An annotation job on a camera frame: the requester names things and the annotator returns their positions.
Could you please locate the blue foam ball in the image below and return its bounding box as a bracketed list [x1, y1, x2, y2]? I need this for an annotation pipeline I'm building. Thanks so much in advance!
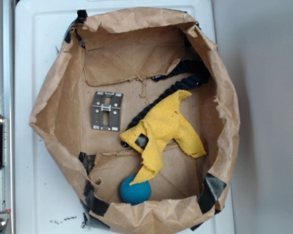
[120, 175, 152, 205]

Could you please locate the yellow cloth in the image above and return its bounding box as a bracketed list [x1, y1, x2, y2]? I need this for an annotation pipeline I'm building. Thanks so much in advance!
[120, 90, 207, 185]

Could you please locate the white plastic tray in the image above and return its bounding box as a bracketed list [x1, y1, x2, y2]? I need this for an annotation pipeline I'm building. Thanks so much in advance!
[14, 0, 236, 234]

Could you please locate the grey metal bracket plate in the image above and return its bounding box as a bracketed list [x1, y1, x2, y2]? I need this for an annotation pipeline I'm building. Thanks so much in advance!
[91, 91, 124, 132]

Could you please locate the dark blue rope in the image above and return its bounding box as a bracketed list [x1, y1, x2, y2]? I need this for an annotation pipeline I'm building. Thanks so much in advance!
[126, 59, 212, 130]

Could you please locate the aluminium frame rail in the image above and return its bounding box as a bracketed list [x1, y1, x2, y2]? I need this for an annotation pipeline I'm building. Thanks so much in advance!
[0, 0, 16, 234]

